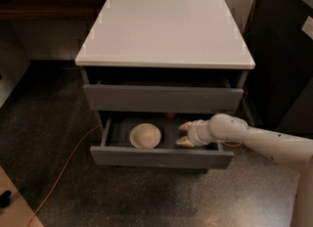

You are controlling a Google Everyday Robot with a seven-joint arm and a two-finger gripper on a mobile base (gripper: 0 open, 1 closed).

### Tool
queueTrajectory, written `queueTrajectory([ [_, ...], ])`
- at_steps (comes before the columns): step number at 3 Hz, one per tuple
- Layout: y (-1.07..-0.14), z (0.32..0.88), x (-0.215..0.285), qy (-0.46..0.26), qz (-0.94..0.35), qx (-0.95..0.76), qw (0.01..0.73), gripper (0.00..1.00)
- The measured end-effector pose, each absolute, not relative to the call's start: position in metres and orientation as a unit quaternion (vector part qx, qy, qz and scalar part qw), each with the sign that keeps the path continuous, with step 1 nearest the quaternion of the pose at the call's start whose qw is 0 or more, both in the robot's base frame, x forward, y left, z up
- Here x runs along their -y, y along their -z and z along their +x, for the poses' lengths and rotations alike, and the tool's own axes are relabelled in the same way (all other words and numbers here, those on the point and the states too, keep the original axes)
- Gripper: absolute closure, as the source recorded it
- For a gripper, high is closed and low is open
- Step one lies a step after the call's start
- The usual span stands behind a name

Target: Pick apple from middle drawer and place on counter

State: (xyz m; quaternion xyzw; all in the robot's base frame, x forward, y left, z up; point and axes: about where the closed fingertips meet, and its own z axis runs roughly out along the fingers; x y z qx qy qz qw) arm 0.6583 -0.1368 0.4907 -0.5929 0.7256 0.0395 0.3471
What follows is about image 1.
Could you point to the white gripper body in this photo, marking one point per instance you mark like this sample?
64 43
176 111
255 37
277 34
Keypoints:
195 132

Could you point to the grey drawer cabinet white top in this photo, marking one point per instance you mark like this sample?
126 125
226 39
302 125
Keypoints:
184 43

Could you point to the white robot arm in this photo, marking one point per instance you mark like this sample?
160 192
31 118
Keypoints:
293 152

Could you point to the small black object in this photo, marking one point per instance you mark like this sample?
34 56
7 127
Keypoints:
5 198

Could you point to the grey drawer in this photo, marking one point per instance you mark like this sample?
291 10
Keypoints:
162 99
116 149

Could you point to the grey top drawer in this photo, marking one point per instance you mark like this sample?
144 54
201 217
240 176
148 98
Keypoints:
162 99

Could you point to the white ceramic bowl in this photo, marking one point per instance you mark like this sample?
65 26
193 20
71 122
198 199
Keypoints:
145 135

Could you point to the red apple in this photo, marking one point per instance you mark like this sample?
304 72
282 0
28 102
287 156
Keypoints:
170 115

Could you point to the dark wooden shelf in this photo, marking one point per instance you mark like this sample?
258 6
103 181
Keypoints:
49 7

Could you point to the light wooden table corner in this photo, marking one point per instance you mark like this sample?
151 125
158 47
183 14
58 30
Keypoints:
18 212

